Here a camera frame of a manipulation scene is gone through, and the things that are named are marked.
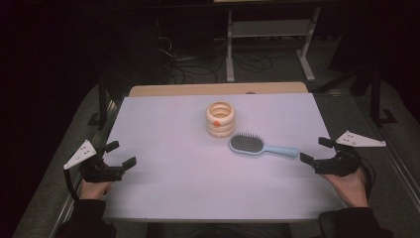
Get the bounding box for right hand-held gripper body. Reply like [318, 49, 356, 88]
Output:
[313, 130, 387, 178]

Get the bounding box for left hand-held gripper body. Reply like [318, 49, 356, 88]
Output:
[63, 139, 127, 183]

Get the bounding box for light blue hairbrush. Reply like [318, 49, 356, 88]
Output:
[229, 132, 299, 159]

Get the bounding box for cream ringed holder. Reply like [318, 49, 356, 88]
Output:
[205, 100, 237, 139]

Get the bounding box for person's left hand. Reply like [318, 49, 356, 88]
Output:
[78, 180, 113, 201]

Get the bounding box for person's right hand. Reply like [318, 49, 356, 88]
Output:
[321, 168, 369, 209]

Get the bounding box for black metal stand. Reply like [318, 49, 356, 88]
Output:
[86, 74, 111, 127]
[368, 65, 399, 129]

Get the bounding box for wooden table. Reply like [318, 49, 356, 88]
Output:
[128, 81, 309, 98]

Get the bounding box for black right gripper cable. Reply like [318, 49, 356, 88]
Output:
[361, 158, 377, 200]

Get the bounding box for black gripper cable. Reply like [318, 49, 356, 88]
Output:
[361, 158, 377, 200]
[62, 168, 81, 202]

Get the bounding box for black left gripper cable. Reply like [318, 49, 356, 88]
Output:
[62, 168, 81, 202]

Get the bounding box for black floor cables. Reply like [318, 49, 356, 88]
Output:
[154, 19, 298, 84]

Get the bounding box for white metal desk frame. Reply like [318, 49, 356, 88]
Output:
[225, 6, 322, 83]

